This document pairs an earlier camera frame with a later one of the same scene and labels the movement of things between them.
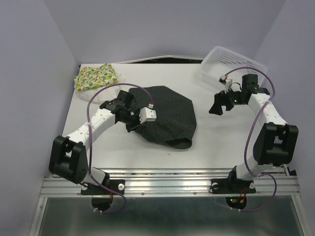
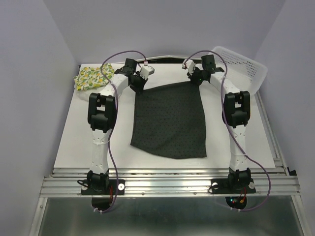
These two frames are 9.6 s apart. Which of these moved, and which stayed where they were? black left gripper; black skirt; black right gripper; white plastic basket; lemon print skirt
Moved: black left gripper; black skirt; black right gripper
Stayed: lemon print skirt; white plastic basket
